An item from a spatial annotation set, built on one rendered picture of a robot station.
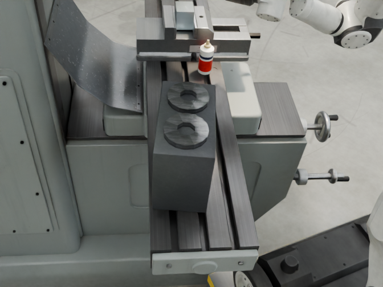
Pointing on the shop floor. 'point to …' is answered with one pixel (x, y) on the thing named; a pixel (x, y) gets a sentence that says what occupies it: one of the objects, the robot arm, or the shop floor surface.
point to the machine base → (93, 266)
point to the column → (34, 138)
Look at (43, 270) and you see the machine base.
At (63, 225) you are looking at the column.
